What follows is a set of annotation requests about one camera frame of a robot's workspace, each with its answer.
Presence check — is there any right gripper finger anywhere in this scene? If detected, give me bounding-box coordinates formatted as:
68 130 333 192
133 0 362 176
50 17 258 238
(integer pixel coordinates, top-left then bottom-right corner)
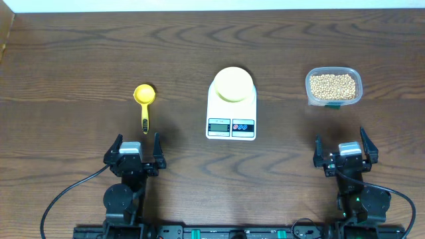
313 135 323 163
360 127 379 160

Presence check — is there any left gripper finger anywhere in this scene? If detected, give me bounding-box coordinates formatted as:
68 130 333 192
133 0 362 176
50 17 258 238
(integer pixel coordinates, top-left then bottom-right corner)
153 133 163 163
105 134 123 159

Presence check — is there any yellow measuring scoop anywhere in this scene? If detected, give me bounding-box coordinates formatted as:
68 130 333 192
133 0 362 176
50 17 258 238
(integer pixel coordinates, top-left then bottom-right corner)
133 84 156 134

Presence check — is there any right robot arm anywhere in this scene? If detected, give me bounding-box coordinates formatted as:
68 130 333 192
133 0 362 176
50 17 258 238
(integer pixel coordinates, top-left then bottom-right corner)
313 128 391 238

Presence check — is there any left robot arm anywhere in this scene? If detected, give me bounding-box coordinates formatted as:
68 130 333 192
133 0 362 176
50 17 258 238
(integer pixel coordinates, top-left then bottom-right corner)
102 133 167 239

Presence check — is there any white digital kitchen scale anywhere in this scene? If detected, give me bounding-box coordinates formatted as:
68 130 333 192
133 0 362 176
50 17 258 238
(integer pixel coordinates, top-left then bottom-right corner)
205 80 257 141

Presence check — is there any pale yellow bowl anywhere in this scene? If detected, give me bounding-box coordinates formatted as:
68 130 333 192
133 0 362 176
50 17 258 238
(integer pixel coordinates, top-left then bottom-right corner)
213 66 254 102

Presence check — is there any clear container of soybeans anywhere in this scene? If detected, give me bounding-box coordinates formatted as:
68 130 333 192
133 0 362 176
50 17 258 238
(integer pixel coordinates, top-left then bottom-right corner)
305 66 363 108

